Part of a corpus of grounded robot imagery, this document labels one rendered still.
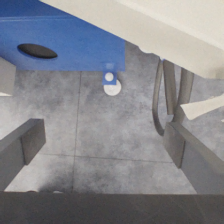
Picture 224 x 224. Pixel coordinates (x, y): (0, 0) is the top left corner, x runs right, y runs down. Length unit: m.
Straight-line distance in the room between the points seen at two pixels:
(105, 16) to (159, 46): 0.06
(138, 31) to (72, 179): 0.93
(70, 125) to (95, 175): 0.32
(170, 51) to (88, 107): 0.82
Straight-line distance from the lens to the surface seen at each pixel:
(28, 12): 0.55
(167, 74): 0.36
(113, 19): 0.18
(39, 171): 1.08
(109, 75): 0.78
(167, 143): 0.16
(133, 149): 0.93
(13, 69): 0.92
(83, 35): 0.56
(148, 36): 0.17
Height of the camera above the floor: 0.93
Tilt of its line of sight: 82 degrees down
